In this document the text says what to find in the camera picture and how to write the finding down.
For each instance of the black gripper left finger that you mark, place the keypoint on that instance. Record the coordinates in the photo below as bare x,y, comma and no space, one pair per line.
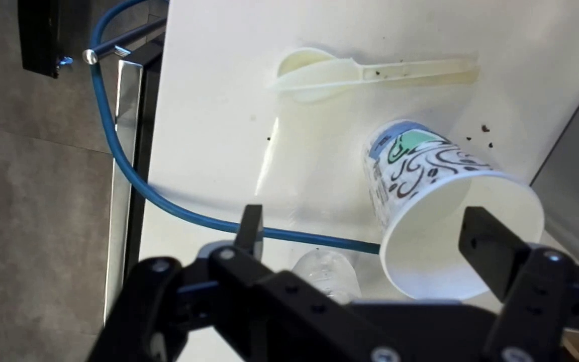
236,303

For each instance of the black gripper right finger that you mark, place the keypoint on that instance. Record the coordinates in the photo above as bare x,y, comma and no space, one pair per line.
544,303

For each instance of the patterned paper cup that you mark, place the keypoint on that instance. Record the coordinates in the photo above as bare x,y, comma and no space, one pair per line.
423,173

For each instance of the white plastic spoon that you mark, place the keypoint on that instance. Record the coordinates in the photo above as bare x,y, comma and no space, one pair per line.
402,70

